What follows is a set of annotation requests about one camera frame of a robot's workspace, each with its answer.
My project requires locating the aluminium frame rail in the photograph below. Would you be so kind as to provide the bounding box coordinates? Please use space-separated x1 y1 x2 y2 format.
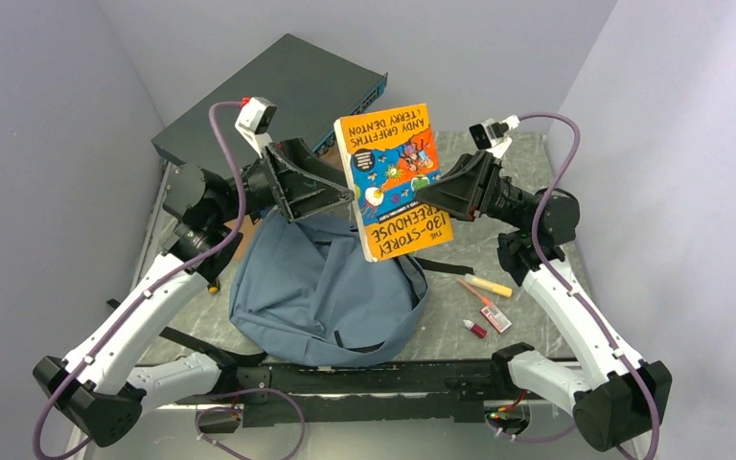
62 361 658 460

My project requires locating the red cap glue bottle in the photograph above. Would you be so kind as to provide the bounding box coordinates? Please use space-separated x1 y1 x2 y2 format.
462 319 487 339

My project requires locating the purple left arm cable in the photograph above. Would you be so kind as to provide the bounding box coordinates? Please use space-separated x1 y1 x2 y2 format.
31 100 307 460

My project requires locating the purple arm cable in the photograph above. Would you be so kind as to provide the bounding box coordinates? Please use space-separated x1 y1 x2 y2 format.
485 112 661 460
31 100 307 460

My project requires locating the red white eraser box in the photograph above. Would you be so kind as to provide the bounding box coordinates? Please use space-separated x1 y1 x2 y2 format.
480 305 512 334

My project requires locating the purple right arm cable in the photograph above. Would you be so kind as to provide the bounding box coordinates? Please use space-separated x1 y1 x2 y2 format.
485 112 661 460

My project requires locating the grey network switch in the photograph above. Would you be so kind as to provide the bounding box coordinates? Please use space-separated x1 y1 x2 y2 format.
151 34 387 179

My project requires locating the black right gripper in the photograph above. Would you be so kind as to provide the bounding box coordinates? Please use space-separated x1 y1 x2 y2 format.
407 149 532 230

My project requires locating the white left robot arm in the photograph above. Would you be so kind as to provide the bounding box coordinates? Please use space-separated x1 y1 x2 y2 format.
33 138 354 448

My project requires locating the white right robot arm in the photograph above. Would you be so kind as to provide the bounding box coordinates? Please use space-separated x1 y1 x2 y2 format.
414 150 672 459

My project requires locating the black yellow screwdriver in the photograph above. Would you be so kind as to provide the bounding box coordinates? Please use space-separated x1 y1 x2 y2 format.
207 279 220 294

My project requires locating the yellow bottom book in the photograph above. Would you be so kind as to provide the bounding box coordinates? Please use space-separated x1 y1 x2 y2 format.
333 103 453 263

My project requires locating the yellow highlighter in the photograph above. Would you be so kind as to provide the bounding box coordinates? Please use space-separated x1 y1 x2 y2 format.
464 273 513 298

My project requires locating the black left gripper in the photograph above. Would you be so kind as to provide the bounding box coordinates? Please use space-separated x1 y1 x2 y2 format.
212 137 364 224

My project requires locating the wooden board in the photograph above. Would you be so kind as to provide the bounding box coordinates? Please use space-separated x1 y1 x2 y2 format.
224 216 264 239

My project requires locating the blue backpack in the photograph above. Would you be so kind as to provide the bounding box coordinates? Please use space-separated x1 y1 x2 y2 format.
105 211 474 370

